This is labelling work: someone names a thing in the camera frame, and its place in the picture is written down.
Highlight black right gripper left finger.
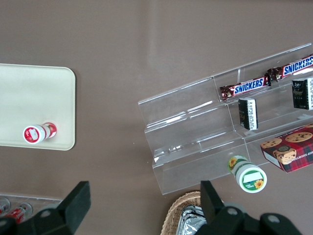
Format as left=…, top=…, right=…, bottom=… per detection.
left=26, top=181, right=91, bottom=235

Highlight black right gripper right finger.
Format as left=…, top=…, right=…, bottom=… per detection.
left=195, top=180, right=246, bottom=235

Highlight light woven wicker basket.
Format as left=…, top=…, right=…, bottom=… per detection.
left=163, top=190, right=208, bottom=235

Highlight beige plastic tray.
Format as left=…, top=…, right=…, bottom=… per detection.
left=0, top=63, right=76, bottom=151

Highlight silver foil packets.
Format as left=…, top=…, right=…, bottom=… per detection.
left=180, top=205, right=208, bottom=235

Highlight clear acrylic bottle rack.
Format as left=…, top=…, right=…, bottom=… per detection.
left=0, top=193, right=63, bottom=221

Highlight green lidded yogurt cup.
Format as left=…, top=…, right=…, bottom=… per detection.
left=227, top=154, right=268, bottom=193

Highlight red lidded yogurt cup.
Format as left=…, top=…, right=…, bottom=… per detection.
left=22, top=121, right=58, bottom=144

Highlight red tartan cookie box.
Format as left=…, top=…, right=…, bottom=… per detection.
left=260, top=123, right=313, bottom=173

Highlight clear acrylic stepped shelf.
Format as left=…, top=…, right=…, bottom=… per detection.
left=137, top=43, right=313, bottom=196

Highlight small black snack box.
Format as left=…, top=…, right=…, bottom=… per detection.
left=238, top=97, right=259, bottom=131
left=292, top=77, right=313, bottom=110

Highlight Snickers chocolate bar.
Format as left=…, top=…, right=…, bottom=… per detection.
left=219, top=77, right=272, bottom=102
left=266, top=53, right=313, bottom=85

